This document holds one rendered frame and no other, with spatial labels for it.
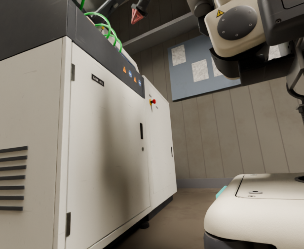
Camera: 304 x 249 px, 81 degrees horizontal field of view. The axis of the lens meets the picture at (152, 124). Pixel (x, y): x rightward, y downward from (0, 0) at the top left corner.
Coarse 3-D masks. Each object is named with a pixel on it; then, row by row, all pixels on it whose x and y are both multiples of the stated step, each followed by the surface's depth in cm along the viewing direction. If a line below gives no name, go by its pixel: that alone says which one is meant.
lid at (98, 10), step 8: (72, 0) 130; (80, 0) 134; (88, 0) 137; (96, 0) 140; (104, 0) 143; (112, 0) 145; (120, 0) 148; (88, 8) 142; (96, 8) 145; (104, 8) 146; (88, 16) 145; (96, 16) 148
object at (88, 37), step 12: (84, 24) 70; (84, 36) 69; (96, 36) 77; (84, 48) 68; (96, 48) 76; (108, 48) 85; (96, 60) 75; (108, 60) 84; (120, 60) 96; (120, 72) 94; (132, 72) 109; (132, 84) 107
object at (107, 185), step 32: (96, 64) 74; (96, 96) 71; (128, 96) 99; (96, 128) 69; (128, 128) 94; (96, 160) 66; (128, 160) 89; (96, 192) 64; (128, 192) 85; (96, 224) 61
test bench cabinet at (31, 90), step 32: (0, 64) 71; (32, 64) 64; (64, 64) 58; (0, 96) 67; (32, 96) 61; (64, 96) 56; (0, 128) 63; (32, 128) 58; (64, 128) 54; (0, 160) 60; (32, 160) 55; (64, 160) 52; (0, 192) 58; (32, 192) 53; (64, 192) 51; (0, 224) 55; (32, 224) 51; (64, 224) 49; (128, 224) 81
